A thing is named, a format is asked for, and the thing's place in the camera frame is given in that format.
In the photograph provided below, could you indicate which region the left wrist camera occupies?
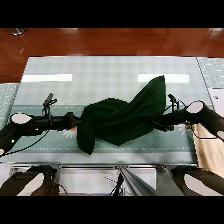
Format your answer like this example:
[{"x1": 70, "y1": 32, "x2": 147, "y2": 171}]
[{"x1": 42, "y1": 92, "x2": 58, "y2": 118}]

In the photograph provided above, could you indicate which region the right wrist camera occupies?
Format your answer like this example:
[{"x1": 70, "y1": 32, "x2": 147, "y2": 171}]
[{"x1": 166, "y1": 93, "x2": 181, "y2": 113}]

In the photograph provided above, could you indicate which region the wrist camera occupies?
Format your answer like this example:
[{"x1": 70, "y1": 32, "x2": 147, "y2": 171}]
[
  {"x1": 166, "y1": 93, "x2": 181, "y2": 113},
  {"x1": 42, "y1": 92, "x2": 58, "y2": 118}
]

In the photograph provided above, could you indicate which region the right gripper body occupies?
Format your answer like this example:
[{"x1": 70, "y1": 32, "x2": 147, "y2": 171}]
[{"x1": 151, "y1": 114, "x2": 172, "y2": 133}]

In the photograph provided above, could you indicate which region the dark green garment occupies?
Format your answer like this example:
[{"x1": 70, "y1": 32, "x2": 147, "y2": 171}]
[{"x1": 76, "y1": 75, "x2": 167, "y2": 156}]

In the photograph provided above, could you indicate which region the black cable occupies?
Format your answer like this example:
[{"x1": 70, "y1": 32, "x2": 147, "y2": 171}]
[
  {"x1": 2, "y1": 129, "x2": 51, "y2": 158},
  {"x1": 109, "y1": 171, "x2": 126, "y2": 197}
]

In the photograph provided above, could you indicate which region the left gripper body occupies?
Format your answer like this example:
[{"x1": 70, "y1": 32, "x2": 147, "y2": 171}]
[{"x1": 63, "y1": 112, "x2": 83, "y2": 131}]

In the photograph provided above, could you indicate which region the silver frame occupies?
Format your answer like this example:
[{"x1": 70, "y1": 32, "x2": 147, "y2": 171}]
[{"x1": 0, "y1": 162, "x2": 198, "y2": 197}]

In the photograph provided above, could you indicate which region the beige garment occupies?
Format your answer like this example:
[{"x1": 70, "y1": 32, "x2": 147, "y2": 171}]
[{"x1": 193, "y1": 123, "x2": 224, "y2": 179}]

